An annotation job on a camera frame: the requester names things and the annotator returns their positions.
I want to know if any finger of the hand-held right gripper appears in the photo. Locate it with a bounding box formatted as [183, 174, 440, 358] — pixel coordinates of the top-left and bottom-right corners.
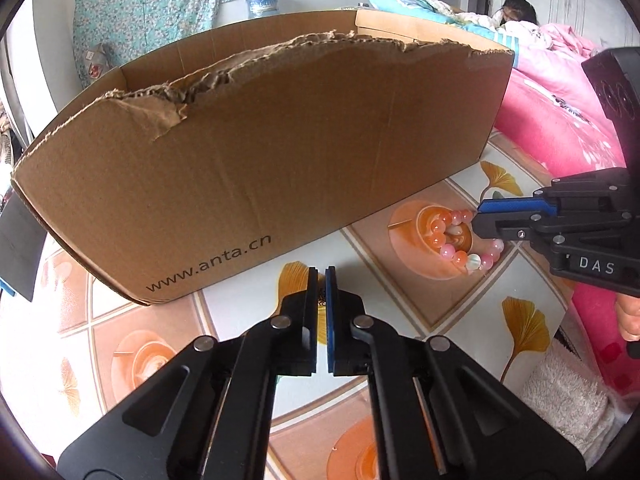
[472, 212, 626, 245]
[477, 167, 631, 221]

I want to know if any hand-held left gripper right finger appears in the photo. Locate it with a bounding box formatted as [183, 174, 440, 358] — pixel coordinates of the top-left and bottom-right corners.
[325, 266, 586, 480]

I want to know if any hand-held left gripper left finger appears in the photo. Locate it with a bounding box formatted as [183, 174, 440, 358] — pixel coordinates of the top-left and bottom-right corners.
[57, 266, 321, 480]

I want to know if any pink bead bracelet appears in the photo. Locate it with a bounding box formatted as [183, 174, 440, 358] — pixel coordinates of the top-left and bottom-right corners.
[429, 209, 506, 273]

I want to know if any brown cardboard box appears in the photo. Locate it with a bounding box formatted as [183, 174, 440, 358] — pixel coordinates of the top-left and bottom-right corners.
[11, 10, 516, 307]

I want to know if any person's right hand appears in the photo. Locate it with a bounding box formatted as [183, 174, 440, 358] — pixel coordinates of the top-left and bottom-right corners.
[616, 295, 640, 344]

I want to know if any pink floral blanket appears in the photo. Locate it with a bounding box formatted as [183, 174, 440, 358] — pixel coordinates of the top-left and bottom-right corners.
[492, 22, 640, 411]

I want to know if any white fluffy garment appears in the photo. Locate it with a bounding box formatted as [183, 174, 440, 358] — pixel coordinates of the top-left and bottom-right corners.
[520, 340, 631, 466]

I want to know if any blue patterned quilt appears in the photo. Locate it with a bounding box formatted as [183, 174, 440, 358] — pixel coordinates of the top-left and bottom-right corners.
[369, 0, 501, 41]

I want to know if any dark cabinet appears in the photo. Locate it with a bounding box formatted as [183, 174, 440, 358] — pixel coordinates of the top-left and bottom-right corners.
[0, 195, 48, 303]

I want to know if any blue water bottle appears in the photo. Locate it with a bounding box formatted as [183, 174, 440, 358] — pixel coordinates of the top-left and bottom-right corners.
[245, 0, 280, 20]

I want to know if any rolled patterned mat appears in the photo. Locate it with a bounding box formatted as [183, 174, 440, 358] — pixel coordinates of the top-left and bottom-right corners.
[82, 42, 121, 86]

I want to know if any floral wall cloth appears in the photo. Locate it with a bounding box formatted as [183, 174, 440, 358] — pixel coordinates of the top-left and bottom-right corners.
[74, 0, 235, 88]

